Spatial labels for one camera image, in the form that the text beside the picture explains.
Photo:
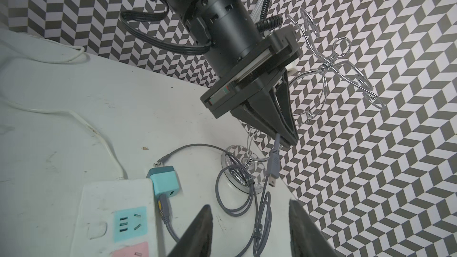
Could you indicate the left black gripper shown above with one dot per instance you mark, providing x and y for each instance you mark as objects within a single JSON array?
[{"x": 239, "y": 90}]

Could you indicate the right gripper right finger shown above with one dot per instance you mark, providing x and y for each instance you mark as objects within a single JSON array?
[{"x": 306, "y": 240}]

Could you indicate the white colourful power strip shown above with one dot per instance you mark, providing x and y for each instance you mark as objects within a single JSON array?
[{"x": 116, "y": 219}]

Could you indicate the chrome wire cup stand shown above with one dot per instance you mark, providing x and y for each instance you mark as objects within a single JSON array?
[{"x": 344, "y": 69}]

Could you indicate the teal usb charger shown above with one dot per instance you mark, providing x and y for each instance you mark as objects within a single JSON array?
[{"x": 164, "y": 180}]

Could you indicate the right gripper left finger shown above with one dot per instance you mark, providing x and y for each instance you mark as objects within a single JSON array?
[{"x": 197, "y": 239}]

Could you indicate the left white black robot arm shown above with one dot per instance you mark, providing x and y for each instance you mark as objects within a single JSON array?
[{"x": 223, "y": 32}]

